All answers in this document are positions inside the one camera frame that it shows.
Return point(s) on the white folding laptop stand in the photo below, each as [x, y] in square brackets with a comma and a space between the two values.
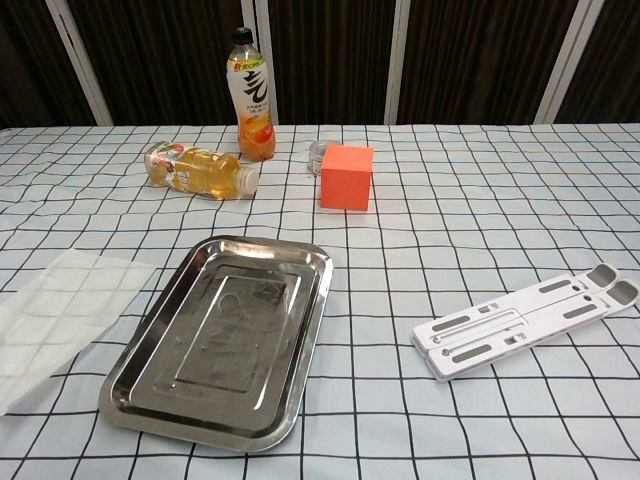
[500, 330]

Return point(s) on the orange drink bottle black cap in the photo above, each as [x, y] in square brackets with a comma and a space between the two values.
[255, 100]

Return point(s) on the checked white tablecloth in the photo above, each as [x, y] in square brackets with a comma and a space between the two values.
[450, 250]

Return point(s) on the white metal screen post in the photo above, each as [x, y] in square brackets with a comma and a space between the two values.
[262, 15]
[561, 65]
[396, 75]
[85, 75]

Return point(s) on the stainless steel tray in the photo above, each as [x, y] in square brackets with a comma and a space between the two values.
[225, 325]

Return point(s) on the white paper sheet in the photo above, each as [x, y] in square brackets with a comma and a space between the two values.
[65, 310]

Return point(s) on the orange cube block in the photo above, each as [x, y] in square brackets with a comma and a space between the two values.
[345, 185]

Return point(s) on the yellow tea bottle white cap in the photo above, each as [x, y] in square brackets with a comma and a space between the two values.
[200, 170]

